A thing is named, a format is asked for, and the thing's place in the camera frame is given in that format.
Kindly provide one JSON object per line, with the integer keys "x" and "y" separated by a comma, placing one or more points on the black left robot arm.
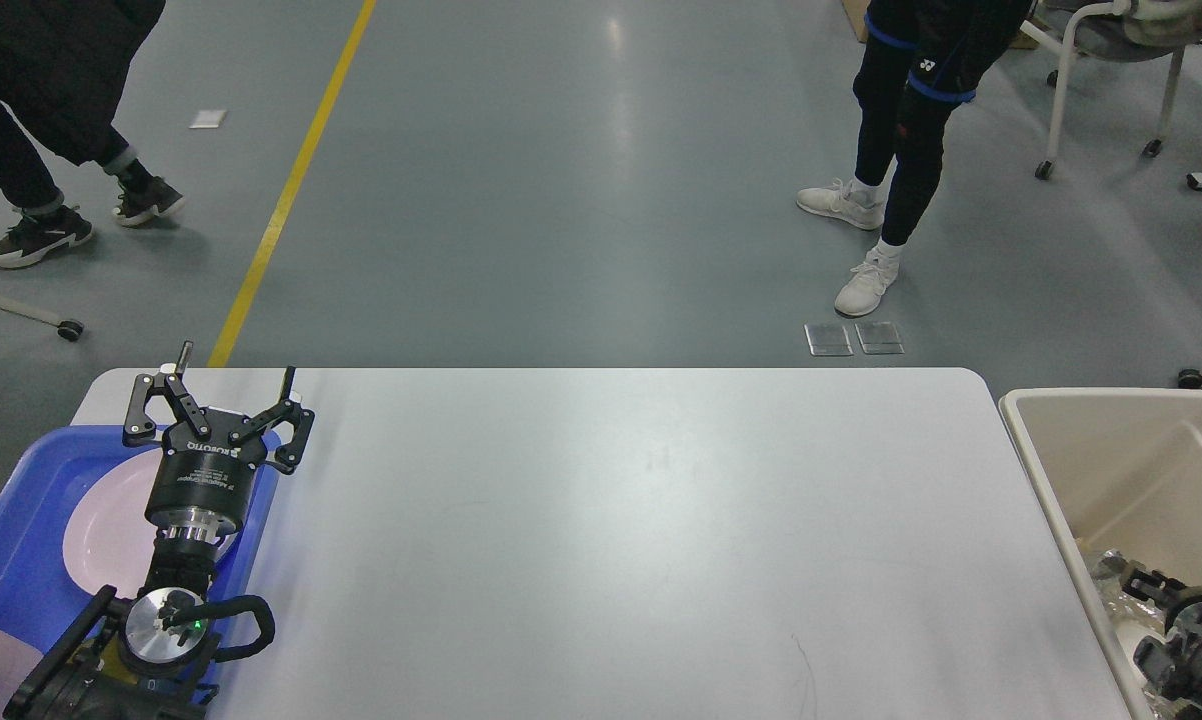
{"x": 146, "y": 657}

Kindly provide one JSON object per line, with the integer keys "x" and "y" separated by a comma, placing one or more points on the white paper cup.
{"x": 1145, "y": 652}

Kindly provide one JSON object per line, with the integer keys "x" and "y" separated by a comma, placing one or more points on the white chair left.
{"x": 67, "y": 328}

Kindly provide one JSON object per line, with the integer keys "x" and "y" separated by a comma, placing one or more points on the white chair background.
{"x": 1119, "y": 31}

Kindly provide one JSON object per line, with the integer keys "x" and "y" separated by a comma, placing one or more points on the blue plastic tray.
{"x": 38, "y": 600}

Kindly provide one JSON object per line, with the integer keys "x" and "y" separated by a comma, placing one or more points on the person in blue-trimmed sportswear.
{"x": 922, "y": 60}

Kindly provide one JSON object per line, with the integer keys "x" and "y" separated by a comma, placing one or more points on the beige plastic bin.
{"x": 1115, "y": 469}

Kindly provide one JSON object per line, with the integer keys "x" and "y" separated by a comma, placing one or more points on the cardboard box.
{"x": 855, "y": 12}

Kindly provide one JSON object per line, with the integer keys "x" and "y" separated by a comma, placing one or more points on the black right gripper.
{"x": 1184, "y": 637}

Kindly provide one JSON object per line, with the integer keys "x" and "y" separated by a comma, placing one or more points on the foil sheet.
{"x": 1104, "y": 570}

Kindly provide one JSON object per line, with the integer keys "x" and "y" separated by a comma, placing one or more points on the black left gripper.
{"x": 206, "y": 475}

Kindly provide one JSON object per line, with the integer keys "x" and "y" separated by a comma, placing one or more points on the pink plate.
{"x": 108, "y": 539}

